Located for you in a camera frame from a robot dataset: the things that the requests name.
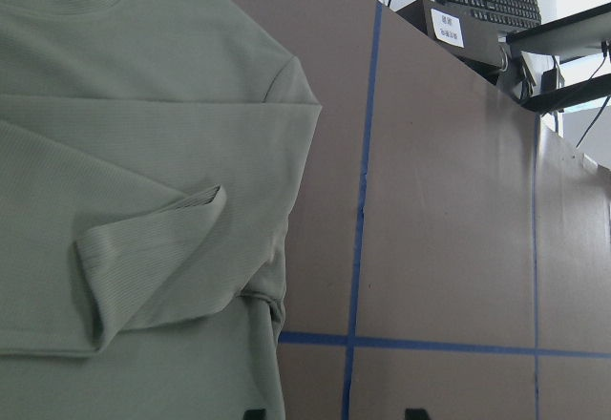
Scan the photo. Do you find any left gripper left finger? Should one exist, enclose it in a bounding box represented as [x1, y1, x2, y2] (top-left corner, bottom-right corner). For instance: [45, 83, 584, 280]
[243, 409, 267, 420]

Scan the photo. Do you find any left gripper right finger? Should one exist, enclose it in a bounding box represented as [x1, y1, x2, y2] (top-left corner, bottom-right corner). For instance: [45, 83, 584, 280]
[405, 408, 429, 420]

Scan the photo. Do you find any olive green long-sleeve shirt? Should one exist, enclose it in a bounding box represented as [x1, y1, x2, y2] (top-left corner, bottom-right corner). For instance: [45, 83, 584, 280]
[1, 0, 320, 419]

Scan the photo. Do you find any black power adapter with label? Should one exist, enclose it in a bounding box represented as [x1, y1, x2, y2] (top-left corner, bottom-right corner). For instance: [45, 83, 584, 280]
[396, 0, 505, 69]

